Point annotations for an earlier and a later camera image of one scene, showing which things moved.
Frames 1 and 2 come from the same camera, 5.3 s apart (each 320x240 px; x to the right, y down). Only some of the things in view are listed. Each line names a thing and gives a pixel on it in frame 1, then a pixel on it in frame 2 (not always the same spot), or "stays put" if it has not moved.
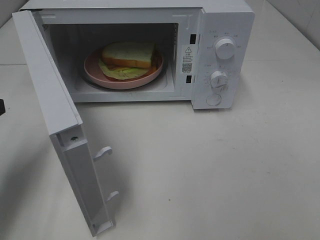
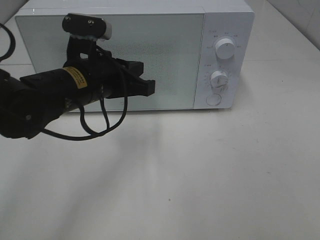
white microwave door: x=63 y=120 to x=171 y=47
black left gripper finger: x=2 y=110 to x=108 y=73
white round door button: x=213 y=99 stays put
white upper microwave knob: x=225 y=48 stays put
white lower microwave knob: x=219 y=80 stays put
